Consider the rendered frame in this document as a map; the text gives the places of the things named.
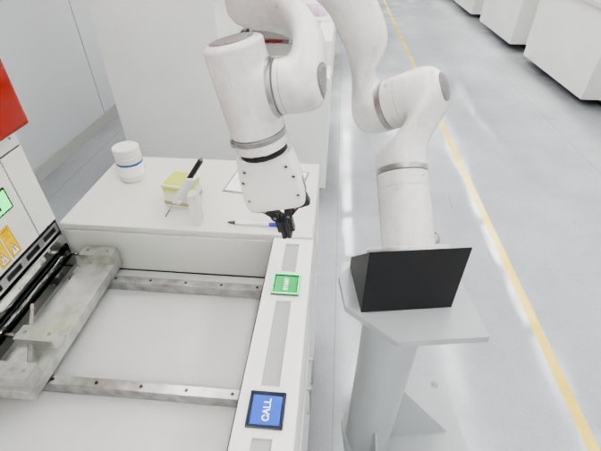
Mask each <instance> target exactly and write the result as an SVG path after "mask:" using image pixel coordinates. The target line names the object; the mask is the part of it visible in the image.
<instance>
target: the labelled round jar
mask: <svg viewBox="0 0 601 451"><path fill-rule="evenodd" d="M112 152H113V155H114V160H115V163H116V166H117V169H118V172H119V175H120V177H121V179H122V180H123V181H124V182H127V183H135V182H138V181H140V180H142V179H143V178H145V176H146V175H147V172H146V168H145V166H144V162H143V158H142V155H141V153H140V146H139V144H138V143H137V142H135V141H130V140H128V141H122V142H119V143H116V144H115V145H113V147H112Z"/></svg>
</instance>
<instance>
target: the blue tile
mask: <svg viewBox="0 0 601 451"><path fill-rule="evenodd" d="M283 400H284V398H283V397H282V396H265V395H254V397H253V402H252V406H251V412H250V420H249V423H250V424H261V425H271V426H280V422H281V415H282V408H283Z"/></svg>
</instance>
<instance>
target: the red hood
mask: <svg viewBox="0 0 601 451"><path fill-rule="evenodd" d="M27 123H29V121H28V119H27V116H26V115H25V113H24V111H23V108H22V106H21V103H20V100H19V99H18V97H17V95H16V93H15V90H14V88H13V85H12V83H11V81H10V79H9V77H8V74H7V72H6V70H5V68H4V65H3V63H2V61H1V59H0V141H1V140H4V139H5V138H7V137H8V136H10V135H11V134H13V133H14V132H16V131H18V130H19V129H20V128H21V127H23V126H24V125H26V124H27Z"/></svg>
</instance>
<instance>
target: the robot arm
mask: <svg viewBox="0 0 601 451"><path fill-rule="evenodd" d="M317 1H318V2H319V3H320V4H322V5H323V6H324V8H325V9H326V10H327V12H328V13H329V15H330V16H331V18H332V20H333V22H334V25H335V27H336V29H337V31H338V33H339V35H340V37H341V39H342V41H343V44H344V46H345V49H346V52H347V55H348V58H349V62H350V66H351V85H352V86H351V111H352V116H353V119H354V122H355V123H356V124H357V126H358V127H359V128H360V129H361V130H362V131H364V132H366V133H371V134H377V133H381V132H388V131H391V130H393V129H397V128H400V127H402V128H401V129H400V130H399V131H398V132H397V133H396V134H395V135H394V136H393V137H392V139H390V140H389V141H388V142H387V143H386V144H385V145H384V146H383V147H382V148H381V149H380V150H379V151H378V152H377V156H376V172H377V194H378V206H379V218H380V231H381V243H382V248H379V249H372V250H367V253H368V252H377V251H413V250H432V249H450V248H452V245H451V244H436V243H440V240H441V238H440V234H439V233H438V232H434V224H433V214H432V204H431V194H430V185H429V175H428V165H427V146H428V143H429V141H430V138H431V136H432V135H433V133H434V131H435V130H436V127H437V126H438V125H439V124H440V122H441V120H442V119H443V117H444V114H445V112H446V110H447V107H448V105H449V102H450V94H451V91H450V87H449V81H448V80H447V79H446V77H445V75H444V74H443V73H442V72H441V71H440V70H439V69H437V68H435V67H433V66H421V67H418V68H415V69H412V70H409V71H407V72H403V73H400V74H398V75H395V76H394V77H391V78H388V79H386V80H383V81H380V80H379V79H378V77H377V66H378V64H379V62H380V61H381V59H382V57H383V55H384V53H385V51H386V47H387V43H388V30H387V26H386V22H385V17H384V15H383V13H382V10H381V8H380V5H379V3H378V1H377V0H317ZM225 7H226V11H227V13H228V15H229V16H230V18H231V19H232V20H233V21H234V22H235V23H236V24H238V25H240V26H242V27H244V28H247V29H252V30H263V31H270V32H274V33H278V34H282V35H285V36H286V37H288V38H291V39H292V49H291V51H290V53H289V54H288V55H285V56H280V57H271V56H270V55H269V54H268V52H267V48H266V44H265V40H264V37H263V35H262V34H260V33H258V32H243V33H237V34H232V35H230V36H226V37H223V38H220V39H217V40H215V41H213V42H211V43H210V44H208V45H207V46H206V47H205V48H204V49H203V56H204V58H205V61H206V64H207V68H208V71H209V74H210V77H211V80H212V82H213V85H214V87H215V90H216V94H217V97H218V100H219V103H220V106H221V108H222V111H223V114H224V119H225V121H226V124H227V127H228V130H229V132H230V134H231V137H232V139H231V140H230V147H231V149H236V152H237V155H238V156H237V158H236V164H237V170H238V176H239V180H240V184H241V190H242V194H243V198H244V200H245V203H246V206H247V208H248V210H249V211H250V212H255V213H263V214H265V215H267V216H268V217H271V219H272V221H274V222H275V224H276V227H277V230H278V233H281V234H282V237H283V239H286V238H287V237H288V238H292V231H295V223H294V220H293V215H294V213H295V212H296V211H297V210H298V208H303V207H306V206H308V205H309V204H310V197H309V195H308V194H307V192H306V190H307V186H306V182H305V179H304V175H303V173H302V170H301V165H300V162H299V160H298V158H297V156H296V154H295V151H294V149H293V147H292V144H291V143H290V142H288V140H289V138H288V134H287V131H286V127H285V123H284V117H283V115H292V114H299V113H306V112H309V111H313V110H315V109H317V108H319V107H320V106H321V105H322V103H323V102H324V99H325V95H326V81H327V77H326V68H327V66H326V42H325V39H324V35H323V32H322V30H321V28H320V26H319V24H318V22H317V19H316V18H315V16H314V15H313V13H312V12H311V10H310V9H309V8H308V7H307V6H306V5H305V4H304V3H303V2H302V1H301V0H225ZM280 209H283V210H284V213H283V211H280Z"/></svg>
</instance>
